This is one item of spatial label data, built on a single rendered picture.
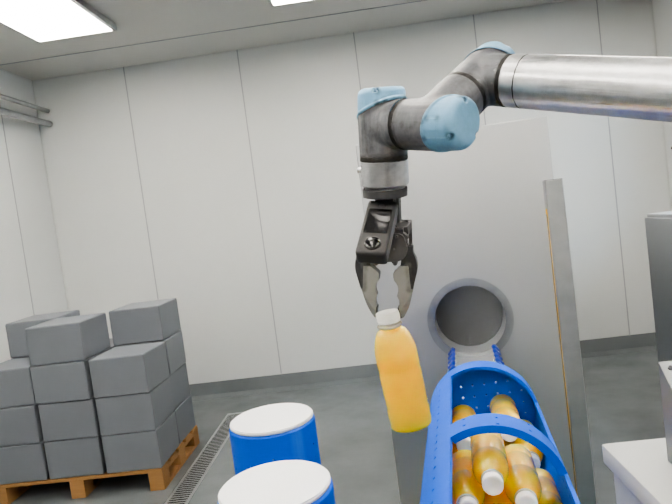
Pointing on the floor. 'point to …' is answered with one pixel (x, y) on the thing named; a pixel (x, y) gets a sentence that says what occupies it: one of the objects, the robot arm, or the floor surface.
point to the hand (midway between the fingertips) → (388, 311)
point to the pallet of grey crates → (95, 399)
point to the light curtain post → (569, 340)
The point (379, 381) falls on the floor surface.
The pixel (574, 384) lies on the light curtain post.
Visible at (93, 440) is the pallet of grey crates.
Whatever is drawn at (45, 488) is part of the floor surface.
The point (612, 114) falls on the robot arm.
